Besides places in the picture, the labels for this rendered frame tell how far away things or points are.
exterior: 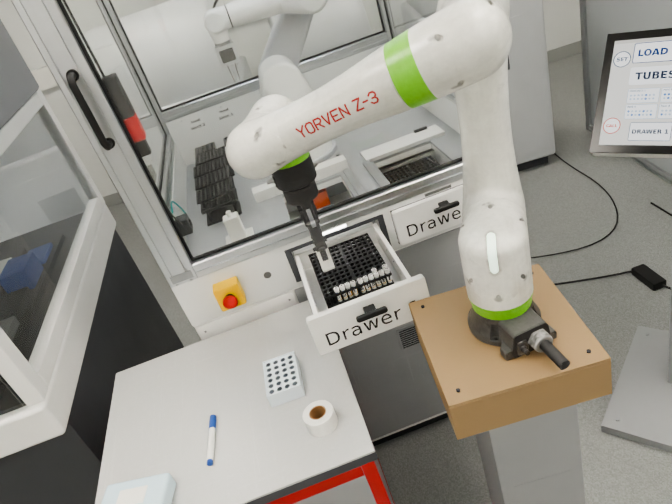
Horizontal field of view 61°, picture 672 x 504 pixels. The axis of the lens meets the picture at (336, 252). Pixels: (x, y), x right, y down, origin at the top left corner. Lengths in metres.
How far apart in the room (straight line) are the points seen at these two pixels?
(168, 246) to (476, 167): 0.82
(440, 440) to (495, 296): 1.12
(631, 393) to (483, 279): 1.21
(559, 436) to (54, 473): 1.30
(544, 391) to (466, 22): 0.68
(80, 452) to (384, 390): 0.94
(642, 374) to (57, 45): 2.02
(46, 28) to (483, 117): 0.92
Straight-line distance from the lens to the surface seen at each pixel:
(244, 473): 1.31
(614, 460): 2.10
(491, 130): 1.14
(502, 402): 1.17
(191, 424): 1.47
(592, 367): 1.19
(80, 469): 1.81
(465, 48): 0.89
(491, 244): 1.07
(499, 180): 1.19
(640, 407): 2.19
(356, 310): 1.32
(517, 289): 1.13
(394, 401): 2.04
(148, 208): 1.51
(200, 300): 1.65
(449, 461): 2.12
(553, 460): 1.48
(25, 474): 1.84
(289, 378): 1.39
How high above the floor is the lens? 1.72
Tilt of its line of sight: 32 degrees down
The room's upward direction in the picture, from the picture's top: 19 degrees counter-clockwise
